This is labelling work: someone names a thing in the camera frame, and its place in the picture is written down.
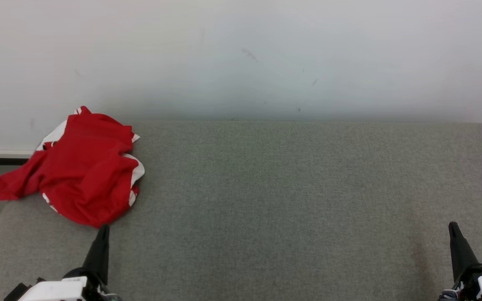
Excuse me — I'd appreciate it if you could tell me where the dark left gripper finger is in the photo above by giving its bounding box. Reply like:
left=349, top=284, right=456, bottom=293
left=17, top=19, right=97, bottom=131
left=83, top=224, right=110, bottom=285

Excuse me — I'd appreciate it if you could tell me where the grey fabric sofa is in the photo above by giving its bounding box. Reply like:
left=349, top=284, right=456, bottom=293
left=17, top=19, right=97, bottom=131
left=0, top=120, right=482, bottom=301

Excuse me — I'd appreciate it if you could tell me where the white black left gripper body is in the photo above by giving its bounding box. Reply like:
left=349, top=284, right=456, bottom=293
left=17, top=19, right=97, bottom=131
left=17, top=268, right=121, bottom=301

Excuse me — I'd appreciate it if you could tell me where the red Bulls basketball jersey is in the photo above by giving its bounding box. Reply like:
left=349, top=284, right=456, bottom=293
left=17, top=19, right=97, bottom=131
left=35, top=106, right=145, bottom=228

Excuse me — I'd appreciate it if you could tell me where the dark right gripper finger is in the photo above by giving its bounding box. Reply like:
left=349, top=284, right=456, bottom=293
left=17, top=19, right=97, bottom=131
left=449, top=222, right=480, bottom=283

